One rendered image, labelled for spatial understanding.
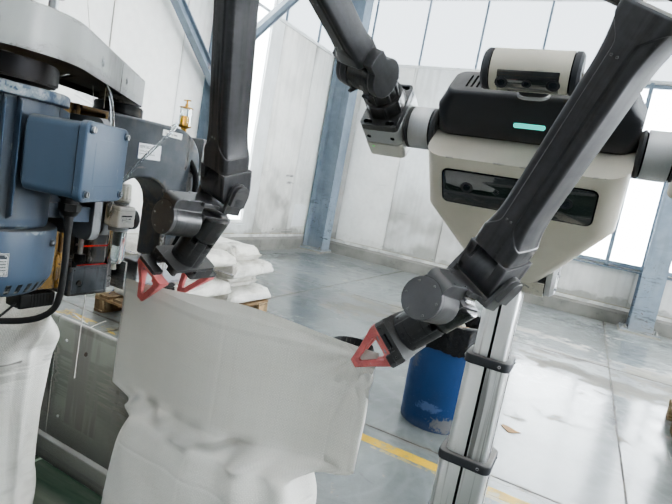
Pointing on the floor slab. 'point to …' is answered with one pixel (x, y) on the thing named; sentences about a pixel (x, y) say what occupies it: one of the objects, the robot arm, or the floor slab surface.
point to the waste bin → (437, 379)
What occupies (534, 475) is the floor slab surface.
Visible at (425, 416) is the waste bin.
